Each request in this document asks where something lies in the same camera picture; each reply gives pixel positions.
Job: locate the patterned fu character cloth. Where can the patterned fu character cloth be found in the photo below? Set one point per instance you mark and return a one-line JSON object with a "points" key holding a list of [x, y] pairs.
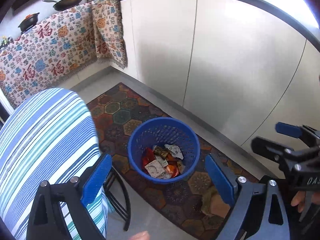
{"points": [[48, 53]]}

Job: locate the orange white bag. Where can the orange white bag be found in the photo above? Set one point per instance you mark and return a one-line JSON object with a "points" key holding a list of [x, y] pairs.
{"points": [[173, 168]]}

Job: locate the condiment rack with bottles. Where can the condiment rack with bottles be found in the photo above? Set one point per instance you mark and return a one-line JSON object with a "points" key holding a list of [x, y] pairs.
{"points": [[6, 41]]}

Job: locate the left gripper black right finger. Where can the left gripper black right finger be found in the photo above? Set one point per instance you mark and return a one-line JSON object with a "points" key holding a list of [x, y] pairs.
{"points": [[236, 191]]}

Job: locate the gold foil snack bag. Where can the gold foil snack bag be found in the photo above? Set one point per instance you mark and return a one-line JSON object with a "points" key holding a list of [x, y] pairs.
{"points": [[157, 150]]}

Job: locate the blue striped tablecloth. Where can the blue striped tablecloth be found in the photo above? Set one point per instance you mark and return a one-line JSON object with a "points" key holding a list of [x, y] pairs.
{"points": [[49, 140]]}

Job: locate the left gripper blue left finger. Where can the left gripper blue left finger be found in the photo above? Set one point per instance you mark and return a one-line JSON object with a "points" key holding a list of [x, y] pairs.
{"points": [[79, 194]]}

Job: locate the chip bag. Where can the chip bag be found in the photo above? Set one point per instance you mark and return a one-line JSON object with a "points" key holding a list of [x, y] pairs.
{"points": [[175, 151]]}

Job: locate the black pot red lid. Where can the black pot red lid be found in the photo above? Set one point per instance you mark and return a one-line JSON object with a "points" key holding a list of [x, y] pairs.
{"points": [[29, 22]]}

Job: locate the black table legs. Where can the black table legs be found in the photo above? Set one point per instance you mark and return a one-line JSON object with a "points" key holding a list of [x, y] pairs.
{"points": [[121, 206]]}

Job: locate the hexagon patterned floor mat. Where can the hexagon patterned floor mat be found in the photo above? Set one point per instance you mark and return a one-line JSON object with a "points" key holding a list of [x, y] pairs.
{"points": [[192, 203]]}

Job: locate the blue plastic trash basket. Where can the blue plastic trash basket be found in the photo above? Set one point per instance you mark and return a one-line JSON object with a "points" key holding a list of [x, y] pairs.
{"points": [[161, 131]]}

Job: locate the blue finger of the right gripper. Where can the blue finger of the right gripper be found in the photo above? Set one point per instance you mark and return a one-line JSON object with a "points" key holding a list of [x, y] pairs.
{"points": [[272, 151], [292, 131]]}

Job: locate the red foil wrapper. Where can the red foil wrapper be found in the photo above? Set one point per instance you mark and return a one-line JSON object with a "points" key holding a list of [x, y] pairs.
{"points": [[148, 157]]}

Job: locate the cream lower cabinets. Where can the cream lower cabinets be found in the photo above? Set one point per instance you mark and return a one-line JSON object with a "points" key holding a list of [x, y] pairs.
{"points": [[236, 67]]}

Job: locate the floral white paper package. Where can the floral white paper package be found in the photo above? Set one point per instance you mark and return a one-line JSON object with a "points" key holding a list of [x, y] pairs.
{"points": [[155, 169]]}

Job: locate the black wok with handle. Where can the black wok with handle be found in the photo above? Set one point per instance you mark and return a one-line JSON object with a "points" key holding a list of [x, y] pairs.
{"points": [[63, 4]]}

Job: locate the person's left hand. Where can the person's left hand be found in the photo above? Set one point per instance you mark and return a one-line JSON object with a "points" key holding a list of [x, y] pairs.
{"points": [[144, 235]]}

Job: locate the person's right hand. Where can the person's right hand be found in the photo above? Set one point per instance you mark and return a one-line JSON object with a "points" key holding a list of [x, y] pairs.
{"points": [[298, 201]]}

